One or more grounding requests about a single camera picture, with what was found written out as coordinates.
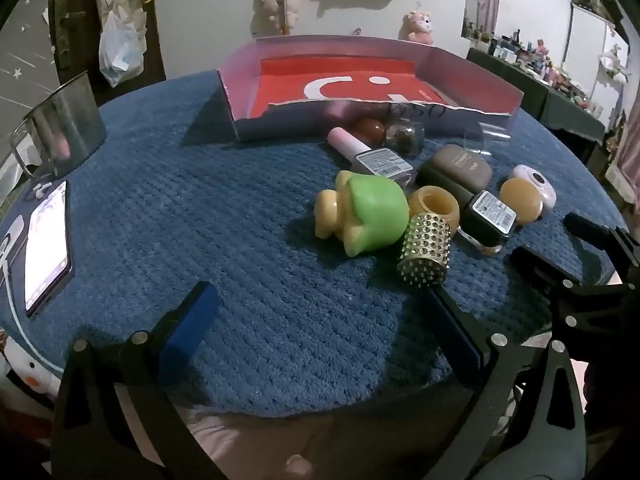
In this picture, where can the gold studded cylinder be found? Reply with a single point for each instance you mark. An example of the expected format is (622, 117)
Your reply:
(425, 250)

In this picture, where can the row of cosmetic bottles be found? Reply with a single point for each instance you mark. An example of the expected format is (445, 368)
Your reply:
(530, 55)

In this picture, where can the clear glass cup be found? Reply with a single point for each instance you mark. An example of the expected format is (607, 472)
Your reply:
(492, 135)

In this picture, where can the person's pink clothing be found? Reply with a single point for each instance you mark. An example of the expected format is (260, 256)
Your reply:
(250, 440)

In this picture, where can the white cabinet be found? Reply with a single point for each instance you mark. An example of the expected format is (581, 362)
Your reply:
(590, 45)

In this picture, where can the dark green covered table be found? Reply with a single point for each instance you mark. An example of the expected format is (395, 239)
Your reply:
(565, 105)

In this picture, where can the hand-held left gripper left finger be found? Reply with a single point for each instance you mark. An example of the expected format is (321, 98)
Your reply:
(192, 327)

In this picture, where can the pink earbud case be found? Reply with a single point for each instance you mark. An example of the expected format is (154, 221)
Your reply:
(537, 182)

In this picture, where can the amber egg-shaped toy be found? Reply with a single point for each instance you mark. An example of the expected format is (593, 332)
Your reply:
(520, 200)

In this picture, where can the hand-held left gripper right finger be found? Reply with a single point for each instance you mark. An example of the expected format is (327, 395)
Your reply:
(457, 340)

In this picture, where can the pink bear plush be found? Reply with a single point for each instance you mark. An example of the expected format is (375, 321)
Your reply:
(419, 27)

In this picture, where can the white plush toy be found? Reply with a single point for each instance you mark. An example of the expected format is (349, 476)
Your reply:
(27, 375)

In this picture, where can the metal mug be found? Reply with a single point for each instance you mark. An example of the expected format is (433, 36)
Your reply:
(65, 125)

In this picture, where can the pink cardboard box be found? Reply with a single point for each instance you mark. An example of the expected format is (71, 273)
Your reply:
(450, 65)

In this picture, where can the pink pig plush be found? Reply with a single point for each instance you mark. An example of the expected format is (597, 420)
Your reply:
(270, 5)

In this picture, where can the dark nail polish bottle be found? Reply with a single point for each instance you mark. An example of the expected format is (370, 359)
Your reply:
(487, 212)

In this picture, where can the brown-capped glitter bottle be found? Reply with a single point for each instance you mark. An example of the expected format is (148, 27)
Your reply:
(405, 135)

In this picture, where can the green and yellow toy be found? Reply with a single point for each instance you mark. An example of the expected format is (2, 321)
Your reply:
(375, 210)

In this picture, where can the brown eye shadow case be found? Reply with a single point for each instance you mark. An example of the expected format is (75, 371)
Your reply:
(455, 167)

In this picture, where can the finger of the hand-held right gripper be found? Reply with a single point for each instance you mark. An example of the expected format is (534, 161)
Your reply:
(585, 225)
(537, 262)

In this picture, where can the clear plastic bag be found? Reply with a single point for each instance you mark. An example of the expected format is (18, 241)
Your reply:
(120, 55)

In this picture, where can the pink nail polish bottle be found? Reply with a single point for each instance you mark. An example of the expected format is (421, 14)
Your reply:
(380, 162)

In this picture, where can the smartphone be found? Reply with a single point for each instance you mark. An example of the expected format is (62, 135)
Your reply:
(47, 250)

